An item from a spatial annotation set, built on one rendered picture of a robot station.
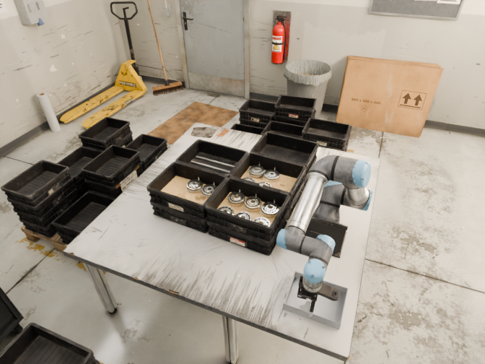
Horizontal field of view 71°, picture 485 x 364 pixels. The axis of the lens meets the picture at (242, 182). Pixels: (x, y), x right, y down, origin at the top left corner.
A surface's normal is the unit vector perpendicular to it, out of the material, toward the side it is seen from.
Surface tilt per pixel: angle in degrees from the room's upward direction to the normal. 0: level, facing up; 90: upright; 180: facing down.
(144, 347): 0
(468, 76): 90
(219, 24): 90
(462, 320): 0
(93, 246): 0
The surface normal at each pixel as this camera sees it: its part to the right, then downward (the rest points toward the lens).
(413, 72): -0.37, 0.46
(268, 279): -0.01, -0.78
